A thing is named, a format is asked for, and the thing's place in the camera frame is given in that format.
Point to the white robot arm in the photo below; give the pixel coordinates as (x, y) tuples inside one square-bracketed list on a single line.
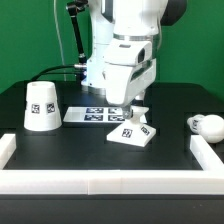
[(126, 35)]

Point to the white lamp base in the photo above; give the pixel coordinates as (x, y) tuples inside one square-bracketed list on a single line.
[(133, 131)]

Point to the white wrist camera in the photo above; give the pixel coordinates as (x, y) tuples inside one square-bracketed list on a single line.
[(128, 53)]

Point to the white U-shaped fence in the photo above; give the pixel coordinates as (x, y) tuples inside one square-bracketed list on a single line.
[(209, 180)]

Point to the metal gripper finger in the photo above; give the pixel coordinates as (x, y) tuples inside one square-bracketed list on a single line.
[(127, 112)]

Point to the white lamp bulb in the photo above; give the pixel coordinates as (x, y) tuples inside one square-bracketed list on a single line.
[(210, 127)]

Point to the white lamp shade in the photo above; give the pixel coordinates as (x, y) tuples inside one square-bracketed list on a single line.
[(42, 112)]

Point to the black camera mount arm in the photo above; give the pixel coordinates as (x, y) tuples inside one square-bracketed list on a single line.
[(74, 8)]

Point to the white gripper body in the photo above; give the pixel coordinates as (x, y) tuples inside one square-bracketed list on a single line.
[(124, 83)]

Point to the white marker tag sheet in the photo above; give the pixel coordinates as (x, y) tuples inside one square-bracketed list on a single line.
[(93, 115)]

